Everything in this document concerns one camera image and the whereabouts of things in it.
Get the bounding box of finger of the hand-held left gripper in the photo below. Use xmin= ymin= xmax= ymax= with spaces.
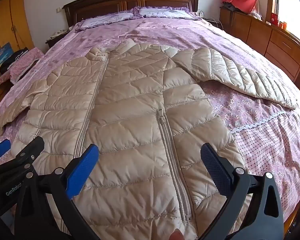
xmin=0 ymin=136 xmax=45 ymax=178
xmin=0 ymin=139 xmax=12 ymax=163

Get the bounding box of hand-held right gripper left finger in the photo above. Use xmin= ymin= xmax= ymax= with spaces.
xmin=15 ymin=144 xmax=100 ymax=240

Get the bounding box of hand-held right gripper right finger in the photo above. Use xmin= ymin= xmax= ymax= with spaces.
xmin=200 ymin=143 xmax=284 ymax=240

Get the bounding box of beige quilted down jacket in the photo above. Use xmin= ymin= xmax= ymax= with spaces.
xmin=0 ymin=39 xmax=297 ymax=240

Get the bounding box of table with pink floral cloth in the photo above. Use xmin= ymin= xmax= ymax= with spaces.
xmin=0 ymin=47 xmax=44 ymax=90

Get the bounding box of black clothing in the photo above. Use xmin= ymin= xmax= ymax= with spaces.
xmin=0 ymin=47 xmax=29 ymax=72

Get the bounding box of blue painting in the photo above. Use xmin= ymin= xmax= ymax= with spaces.
xmin=0 ymin=42 xmax=14 ymax=78

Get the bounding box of dark wooden nightstand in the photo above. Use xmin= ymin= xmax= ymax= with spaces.
xmin=45 ymin=29 xmax=70 ymax=48

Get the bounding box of wooden wardrobe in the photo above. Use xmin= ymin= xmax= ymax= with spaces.
xmin=0 ymin=0 xmax=35 ymax=113

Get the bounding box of wooden drawer cabinet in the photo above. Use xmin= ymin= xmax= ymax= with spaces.
xmin=219 ymin=6 xmax=300 ymax=105

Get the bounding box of bed with purple floral bedspread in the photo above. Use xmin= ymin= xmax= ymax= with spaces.
xmin=0 ymin=6 xmax=300 ymax=230

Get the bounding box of purple ruffled pillow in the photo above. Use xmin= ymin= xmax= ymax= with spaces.
xmin=75 ymin=11 xmax=138 ymax=32
xmin=134 ymin=6 xmax=203 ymax=20

